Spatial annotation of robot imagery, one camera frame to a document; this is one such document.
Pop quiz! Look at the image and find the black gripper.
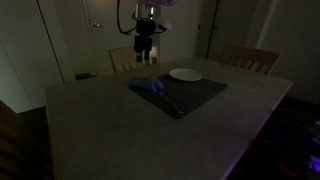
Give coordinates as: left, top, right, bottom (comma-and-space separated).
134, 19, 157, 65

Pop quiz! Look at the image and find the blue towel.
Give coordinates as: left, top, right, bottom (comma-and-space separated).
128, 76, 165, 93

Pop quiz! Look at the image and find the white round plate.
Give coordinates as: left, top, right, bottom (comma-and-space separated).
168, 68, 204, 82

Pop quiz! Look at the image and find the wooden slat-back chair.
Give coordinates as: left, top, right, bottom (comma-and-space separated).
218, 44, 282, 76
108, 45, 160, 73

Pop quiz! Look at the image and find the white door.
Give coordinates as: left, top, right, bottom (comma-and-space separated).
82, 0, 144, 77

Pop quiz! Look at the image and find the black table knife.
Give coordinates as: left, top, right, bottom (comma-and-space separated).
157, 91, 185, 117

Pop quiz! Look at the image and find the dark rectangular placemat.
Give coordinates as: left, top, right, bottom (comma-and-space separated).
128, 73, 229, 119

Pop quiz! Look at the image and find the dark furniture piece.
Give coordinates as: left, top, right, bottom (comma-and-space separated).
0, 99, 53, 180

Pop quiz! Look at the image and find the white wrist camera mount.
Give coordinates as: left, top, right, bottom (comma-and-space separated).
154, 19, 174, 34

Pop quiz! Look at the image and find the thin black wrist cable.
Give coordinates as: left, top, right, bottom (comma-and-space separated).
115, 0, 138, 36

